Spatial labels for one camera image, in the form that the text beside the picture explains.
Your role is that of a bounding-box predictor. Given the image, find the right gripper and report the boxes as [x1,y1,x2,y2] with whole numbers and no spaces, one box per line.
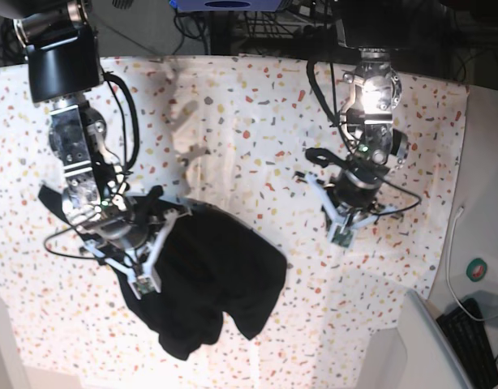
[82,194,165,250]

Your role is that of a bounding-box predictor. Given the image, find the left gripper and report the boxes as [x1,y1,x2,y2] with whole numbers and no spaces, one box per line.
[329,170,384,215]

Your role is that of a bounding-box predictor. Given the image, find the black t-shirt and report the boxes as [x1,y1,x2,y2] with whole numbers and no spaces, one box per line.
[37,184,290,361]

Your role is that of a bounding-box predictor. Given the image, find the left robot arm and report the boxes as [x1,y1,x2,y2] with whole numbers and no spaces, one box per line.
[305,1,422,217]

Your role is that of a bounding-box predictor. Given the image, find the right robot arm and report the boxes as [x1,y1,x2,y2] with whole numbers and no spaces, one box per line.
[4,1,172,251]

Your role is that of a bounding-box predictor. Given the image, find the terrazzo pattern tablecloth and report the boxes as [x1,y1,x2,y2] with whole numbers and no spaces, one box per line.
[0,57,469,388]

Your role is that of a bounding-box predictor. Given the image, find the green tape roll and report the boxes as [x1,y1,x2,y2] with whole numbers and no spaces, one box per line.
[466,258,488,283]

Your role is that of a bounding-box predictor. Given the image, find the black keyboard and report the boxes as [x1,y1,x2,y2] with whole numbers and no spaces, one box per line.
[436,307,498,389]

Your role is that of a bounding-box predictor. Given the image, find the grey laptop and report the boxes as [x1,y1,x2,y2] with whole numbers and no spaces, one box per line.
[397,291,473,389]

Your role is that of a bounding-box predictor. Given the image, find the blue device top edge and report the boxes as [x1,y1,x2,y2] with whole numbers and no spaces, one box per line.
[170,0,292,12]

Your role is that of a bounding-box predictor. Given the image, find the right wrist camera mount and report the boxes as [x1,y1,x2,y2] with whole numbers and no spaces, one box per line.
[84,200,192,300]

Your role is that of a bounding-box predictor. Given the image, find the white cable on side table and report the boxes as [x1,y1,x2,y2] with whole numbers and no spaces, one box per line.
[445,206,487,323]

